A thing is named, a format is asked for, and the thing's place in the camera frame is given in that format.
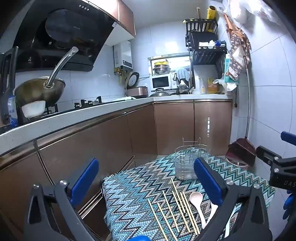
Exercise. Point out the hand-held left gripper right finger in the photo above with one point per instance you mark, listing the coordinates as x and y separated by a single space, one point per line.
208 183

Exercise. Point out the brown upper cabinet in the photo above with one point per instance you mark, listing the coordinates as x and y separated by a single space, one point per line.
126 18

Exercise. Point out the clear plastic bag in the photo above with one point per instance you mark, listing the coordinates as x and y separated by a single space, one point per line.
266 11

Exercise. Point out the black dish rack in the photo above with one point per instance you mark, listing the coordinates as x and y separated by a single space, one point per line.
203 55

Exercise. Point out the white bowl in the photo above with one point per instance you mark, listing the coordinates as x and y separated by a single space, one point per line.
33 109

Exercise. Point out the brown floral apron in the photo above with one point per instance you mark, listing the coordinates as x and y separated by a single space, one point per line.
238 46

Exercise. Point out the brown lower cabinets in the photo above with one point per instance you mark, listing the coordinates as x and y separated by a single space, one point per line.
173 127

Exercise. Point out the white plastic bag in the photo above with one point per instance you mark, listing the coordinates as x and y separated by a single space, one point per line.
239 11

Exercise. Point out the yellow bottle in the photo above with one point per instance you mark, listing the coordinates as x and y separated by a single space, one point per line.
211 88

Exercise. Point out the zigzag patterned tablecloth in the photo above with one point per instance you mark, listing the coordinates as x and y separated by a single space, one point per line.
138 185

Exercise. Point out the blue white packet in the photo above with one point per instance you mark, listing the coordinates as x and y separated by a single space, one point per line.
12 111

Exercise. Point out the yellow roll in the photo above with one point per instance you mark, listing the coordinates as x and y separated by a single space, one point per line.
211 14

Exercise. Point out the white microwave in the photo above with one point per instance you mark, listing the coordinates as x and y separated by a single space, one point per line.
161 81

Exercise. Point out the teal tissue packet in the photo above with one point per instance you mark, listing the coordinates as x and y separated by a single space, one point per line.
230 69

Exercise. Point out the pink plastic spoon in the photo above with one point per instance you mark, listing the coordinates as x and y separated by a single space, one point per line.
196 198

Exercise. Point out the black gas stove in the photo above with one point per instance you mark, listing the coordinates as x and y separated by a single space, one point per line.
92 103

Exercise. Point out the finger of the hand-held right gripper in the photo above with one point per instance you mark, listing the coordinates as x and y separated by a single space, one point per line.
266 154
289 138

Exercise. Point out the person's right hand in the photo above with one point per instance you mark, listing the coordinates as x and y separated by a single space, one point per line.
291 206

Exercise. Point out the white bottle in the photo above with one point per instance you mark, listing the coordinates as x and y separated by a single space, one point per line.
202 88

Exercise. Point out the steel pot lid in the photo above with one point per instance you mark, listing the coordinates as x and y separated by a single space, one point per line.
159 93

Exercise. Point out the white plastic spoon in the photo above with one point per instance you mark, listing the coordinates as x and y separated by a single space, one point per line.
214 212

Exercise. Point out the kitchen window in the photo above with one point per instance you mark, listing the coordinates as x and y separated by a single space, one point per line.
180 60

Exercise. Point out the wooden stick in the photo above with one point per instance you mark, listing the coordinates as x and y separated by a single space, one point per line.
198 18

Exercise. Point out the white rag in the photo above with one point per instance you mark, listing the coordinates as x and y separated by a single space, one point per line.
124 98

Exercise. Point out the white water heater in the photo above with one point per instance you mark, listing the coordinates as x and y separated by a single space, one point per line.
124 55

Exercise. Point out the blue hanging cloth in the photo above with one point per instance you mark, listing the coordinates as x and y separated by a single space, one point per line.
182 74

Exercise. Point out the white kitchen countertop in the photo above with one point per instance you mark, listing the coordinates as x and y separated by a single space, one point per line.
104 111

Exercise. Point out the pink rice cooker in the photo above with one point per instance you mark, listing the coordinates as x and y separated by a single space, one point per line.
137 91

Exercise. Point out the row of bamboo chopsticks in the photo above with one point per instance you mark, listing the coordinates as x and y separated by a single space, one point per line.
191 213

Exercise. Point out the black range hood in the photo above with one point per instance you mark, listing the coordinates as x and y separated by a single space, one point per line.
69 34

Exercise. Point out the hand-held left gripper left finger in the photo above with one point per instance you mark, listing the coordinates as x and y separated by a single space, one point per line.
84 178

